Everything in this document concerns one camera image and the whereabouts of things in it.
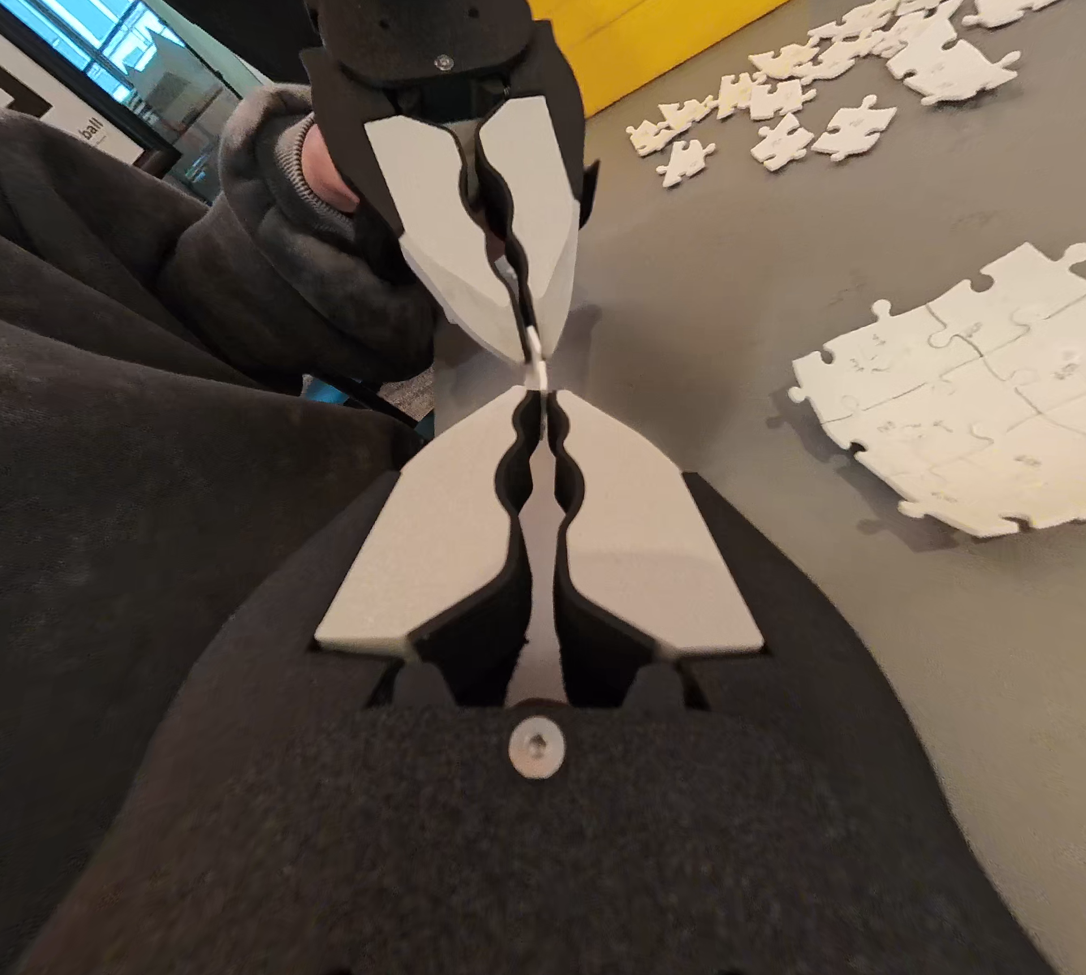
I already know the white floor sign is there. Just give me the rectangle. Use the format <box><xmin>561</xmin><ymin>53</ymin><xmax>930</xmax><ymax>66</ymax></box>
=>
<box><xmin>0</xmin><ymin>29</ymin><xmax>183</xmax><ymax>174</ymax></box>

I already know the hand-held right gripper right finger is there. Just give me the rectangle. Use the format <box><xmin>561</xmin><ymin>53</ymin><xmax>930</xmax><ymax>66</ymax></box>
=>
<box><xmin>543</xmin><ymin>390</ymin><xmax>766</xmax><ymax>709</ymax></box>

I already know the curved assembled puzzle section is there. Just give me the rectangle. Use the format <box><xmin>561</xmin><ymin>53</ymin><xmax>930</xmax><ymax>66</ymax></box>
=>
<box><xmin>789</xmin><ymin>241</ymin><xmax>1086</xmax><ymax>539</ymax></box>

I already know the person's left forearm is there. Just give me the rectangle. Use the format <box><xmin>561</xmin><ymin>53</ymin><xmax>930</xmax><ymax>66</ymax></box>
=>
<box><xmin>157</xmin><ymin>83</ymin><xmax>442</xmax><ymax>382</ymax></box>

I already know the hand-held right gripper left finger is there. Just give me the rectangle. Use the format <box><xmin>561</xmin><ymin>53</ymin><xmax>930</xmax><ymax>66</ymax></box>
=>
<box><xmin>314</xmin><ymin>385</ymin><xmax>544</xmax><ymax>709</ymax></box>

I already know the spread of white puzzle pieces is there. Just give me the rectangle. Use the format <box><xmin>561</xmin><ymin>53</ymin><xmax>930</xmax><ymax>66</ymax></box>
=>
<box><xmin>626</xmin><ymin>0</ymin><xmax>1086</xmax><ymax>189</ymax></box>

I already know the person's left hand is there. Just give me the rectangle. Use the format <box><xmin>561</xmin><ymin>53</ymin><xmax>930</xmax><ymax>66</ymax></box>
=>
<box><xmin>303</xmin><ymin>120</ymin><xmax>361</xmax><ymax>215</ymax></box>

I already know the single white puzzle piece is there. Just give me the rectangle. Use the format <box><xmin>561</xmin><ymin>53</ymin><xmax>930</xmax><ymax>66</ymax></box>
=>
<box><xmin>501</xmin><ymin>256</ymin><xmax>553</xmax><ymax>442</ymax></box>

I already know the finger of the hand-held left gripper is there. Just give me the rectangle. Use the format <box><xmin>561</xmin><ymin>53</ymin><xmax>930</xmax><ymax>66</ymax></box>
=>
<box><xmin>475</xmin><ymin>95</ymin><xmax>582</xmax><ymax>361</ymax></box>
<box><xmin>365</xmin><ymin>114</ymin><xmax>523</xmax><ymax>365</ymax></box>

